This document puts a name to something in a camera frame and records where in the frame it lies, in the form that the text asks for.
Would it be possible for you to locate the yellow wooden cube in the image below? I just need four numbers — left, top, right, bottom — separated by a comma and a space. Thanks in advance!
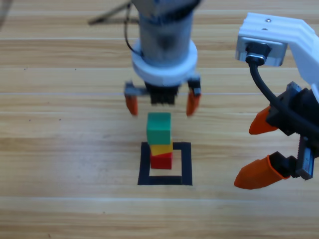
150, 143, 173, 157

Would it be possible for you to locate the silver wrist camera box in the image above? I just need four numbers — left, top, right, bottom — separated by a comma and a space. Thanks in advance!
235, 34, 287, 67

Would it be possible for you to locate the dark thin bar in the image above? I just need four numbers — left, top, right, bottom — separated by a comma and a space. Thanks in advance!
88, 2, 133, 25

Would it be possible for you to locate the green wooden cube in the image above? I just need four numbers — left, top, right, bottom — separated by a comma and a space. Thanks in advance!
146, 112, 172, 145

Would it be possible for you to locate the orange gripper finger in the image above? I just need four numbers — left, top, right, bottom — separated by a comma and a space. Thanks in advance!
233, 151, 300, 191

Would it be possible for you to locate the red wooden cube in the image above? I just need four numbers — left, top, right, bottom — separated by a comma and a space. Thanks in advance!
150, 152, 173, 170

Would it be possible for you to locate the black tape square outline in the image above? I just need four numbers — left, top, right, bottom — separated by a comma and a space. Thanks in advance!
137, 141, 193, 186

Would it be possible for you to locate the thin brown arm wire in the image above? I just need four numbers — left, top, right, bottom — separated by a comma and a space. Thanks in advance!
124, 3, 144, 54

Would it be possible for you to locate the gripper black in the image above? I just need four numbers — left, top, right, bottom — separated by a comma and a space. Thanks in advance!
248, 81, 319, 181
124, 78, 202, 118

